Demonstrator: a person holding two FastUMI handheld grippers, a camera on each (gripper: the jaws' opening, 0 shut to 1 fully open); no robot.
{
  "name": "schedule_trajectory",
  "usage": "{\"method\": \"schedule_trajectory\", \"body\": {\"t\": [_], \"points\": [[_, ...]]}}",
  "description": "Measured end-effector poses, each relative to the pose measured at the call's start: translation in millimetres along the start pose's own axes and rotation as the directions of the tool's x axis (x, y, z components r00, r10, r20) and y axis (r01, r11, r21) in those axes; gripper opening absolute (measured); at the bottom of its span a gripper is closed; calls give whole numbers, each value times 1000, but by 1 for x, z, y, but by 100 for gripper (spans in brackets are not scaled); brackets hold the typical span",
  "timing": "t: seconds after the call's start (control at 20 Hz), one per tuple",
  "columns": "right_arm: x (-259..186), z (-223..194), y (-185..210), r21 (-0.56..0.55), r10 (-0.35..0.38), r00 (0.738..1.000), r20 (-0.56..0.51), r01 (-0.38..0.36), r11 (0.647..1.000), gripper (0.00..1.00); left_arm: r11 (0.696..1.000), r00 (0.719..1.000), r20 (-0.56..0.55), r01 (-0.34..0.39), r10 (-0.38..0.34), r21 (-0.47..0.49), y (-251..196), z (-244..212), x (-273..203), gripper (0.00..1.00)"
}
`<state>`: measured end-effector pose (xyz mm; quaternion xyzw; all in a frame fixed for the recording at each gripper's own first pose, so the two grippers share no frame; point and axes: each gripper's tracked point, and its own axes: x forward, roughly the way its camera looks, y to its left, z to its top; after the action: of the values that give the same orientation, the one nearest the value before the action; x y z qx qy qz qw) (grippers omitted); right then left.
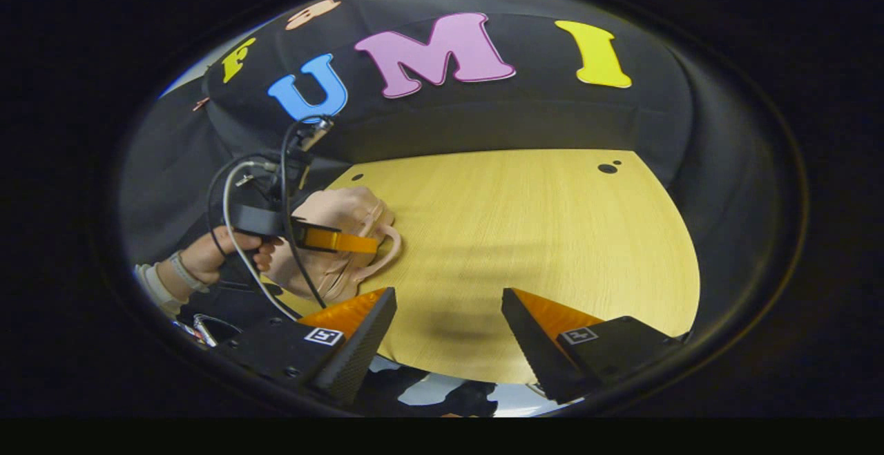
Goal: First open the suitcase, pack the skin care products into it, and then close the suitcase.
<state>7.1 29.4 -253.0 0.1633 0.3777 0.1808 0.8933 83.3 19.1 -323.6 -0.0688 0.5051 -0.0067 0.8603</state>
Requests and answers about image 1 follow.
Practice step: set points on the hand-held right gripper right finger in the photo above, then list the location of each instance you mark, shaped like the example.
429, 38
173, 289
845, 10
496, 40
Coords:
532, 351

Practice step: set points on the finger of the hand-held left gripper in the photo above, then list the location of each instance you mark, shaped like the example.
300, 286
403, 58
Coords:
338, 241

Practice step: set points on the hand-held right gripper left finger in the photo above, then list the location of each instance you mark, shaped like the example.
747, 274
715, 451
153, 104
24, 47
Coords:
362, 351

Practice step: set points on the pink suitcase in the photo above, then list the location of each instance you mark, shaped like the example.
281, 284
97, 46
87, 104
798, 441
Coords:
338, 210

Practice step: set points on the person's black white clothing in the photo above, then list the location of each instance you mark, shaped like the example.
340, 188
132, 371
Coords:
387, 389

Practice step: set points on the white wristband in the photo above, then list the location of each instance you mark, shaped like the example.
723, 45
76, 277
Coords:
186, 272

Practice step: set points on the copper clip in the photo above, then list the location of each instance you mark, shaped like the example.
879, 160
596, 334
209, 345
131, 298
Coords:
201, 103

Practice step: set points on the black backdrop cloth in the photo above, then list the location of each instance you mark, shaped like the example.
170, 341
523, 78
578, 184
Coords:
552, 117

